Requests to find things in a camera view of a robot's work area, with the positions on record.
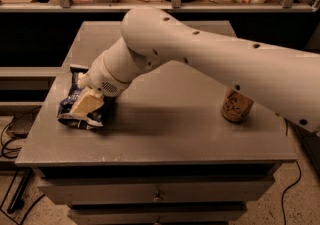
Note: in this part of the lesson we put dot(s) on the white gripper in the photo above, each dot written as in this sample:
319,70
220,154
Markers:
100,76

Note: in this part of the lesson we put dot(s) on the blue kettle chip bag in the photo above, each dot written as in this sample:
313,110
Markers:
91,120

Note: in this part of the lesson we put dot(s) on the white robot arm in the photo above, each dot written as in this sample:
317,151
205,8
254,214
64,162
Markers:
286,81

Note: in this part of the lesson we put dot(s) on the black power box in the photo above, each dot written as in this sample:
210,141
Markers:
21,125

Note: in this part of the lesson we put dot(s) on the grey drawer cabinet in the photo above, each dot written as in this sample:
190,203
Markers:
164,136

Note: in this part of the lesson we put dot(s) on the gold drink can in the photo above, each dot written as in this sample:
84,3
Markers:
236,107

